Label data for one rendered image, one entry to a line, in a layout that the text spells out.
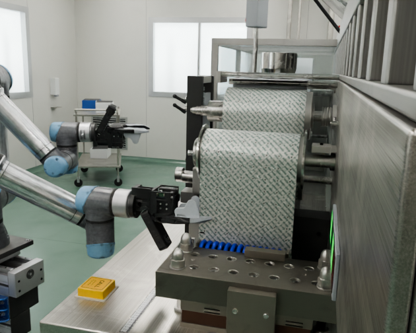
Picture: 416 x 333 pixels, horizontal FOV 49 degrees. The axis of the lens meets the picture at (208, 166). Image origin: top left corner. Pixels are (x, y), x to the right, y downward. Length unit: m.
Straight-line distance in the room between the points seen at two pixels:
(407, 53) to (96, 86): 7.19
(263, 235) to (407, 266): 0.91
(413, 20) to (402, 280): 0.22
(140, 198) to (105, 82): 6.28
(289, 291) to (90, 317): 0.46
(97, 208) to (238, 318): 0.47
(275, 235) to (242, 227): 0.08
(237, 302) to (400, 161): 0.76
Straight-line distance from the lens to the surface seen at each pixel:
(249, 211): 1.13
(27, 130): 1.67
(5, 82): 1.83
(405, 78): 0.39
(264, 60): 1.81
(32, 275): 1.76
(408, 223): 0.24
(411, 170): 0.23
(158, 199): 1.14
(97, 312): 1.14
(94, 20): 7.52
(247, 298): 0.97
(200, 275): 1.00
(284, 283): 0.99
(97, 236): 1.25
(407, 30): 0.40
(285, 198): 1.10
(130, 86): 7.24
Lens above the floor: 1.46
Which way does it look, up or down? 12 degrees down
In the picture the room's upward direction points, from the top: 2 degrees clockwise
